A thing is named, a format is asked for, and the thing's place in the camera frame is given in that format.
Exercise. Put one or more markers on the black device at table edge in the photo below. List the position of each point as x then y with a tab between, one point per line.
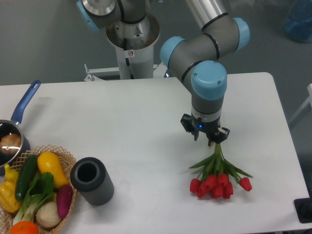
303	207

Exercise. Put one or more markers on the green cucumber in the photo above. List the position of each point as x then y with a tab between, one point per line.
25	176

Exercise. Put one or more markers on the white frame at right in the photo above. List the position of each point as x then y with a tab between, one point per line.
302	110

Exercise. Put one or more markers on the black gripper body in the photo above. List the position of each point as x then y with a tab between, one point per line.
190	122

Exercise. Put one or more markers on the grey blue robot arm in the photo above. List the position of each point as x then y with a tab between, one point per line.
195	62

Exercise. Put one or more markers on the blue handled saucepan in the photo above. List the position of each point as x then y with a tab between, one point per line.
12	126

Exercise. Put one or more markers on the yellow bell pepper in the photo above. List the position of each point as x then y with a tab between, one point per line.
7	190

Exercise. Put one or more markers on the purple eggplant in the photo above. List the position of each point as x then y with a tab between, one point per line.
64	197

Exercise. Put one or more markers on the green bok choy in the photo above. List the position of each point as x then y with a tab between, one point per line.
41	189

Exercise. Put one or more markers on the orange fruit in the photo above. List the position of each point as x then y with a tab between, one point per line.
24	227

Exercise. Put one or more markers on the white garlic bulb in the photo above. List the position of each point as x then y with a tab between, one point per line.
47	215

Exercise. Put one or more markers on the yellow squash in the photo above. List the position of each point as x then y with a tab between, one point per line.
49	162

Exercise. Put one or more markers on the blue translucent container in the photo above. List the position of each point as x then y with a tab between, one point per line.
298	22

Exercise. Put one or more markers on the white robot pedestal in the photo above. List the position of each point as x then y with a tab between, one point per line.
134	46

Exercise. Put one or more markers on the brown bread bun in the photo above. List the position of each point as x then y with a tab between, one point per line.
10	144

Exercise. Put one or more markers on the dark grey ribbed vase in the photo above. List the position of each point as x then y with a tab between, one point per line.
90	177

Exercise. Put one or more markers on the red tulip bouquet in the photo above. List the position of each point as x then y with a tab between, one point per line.
214	178

